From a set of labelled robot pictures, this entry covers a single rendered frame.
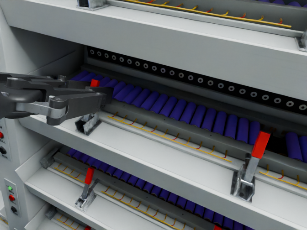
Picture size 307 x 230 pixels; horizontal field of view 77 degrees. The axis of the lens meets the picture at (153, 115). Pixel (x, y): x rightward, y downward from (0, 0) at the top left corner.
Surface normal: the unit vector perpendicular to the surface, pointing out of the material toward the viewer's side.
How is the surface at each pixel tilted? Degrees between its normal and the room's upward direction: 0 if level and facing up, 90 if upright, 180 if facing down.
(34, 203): 90
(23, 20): 107
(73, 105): 91
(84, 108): 91
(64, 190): 17
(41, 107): 78
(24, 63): 90
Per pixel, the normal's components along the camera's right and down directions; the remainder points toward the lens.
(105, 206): 0.06, -0.76
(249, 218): -0.41, 0.57
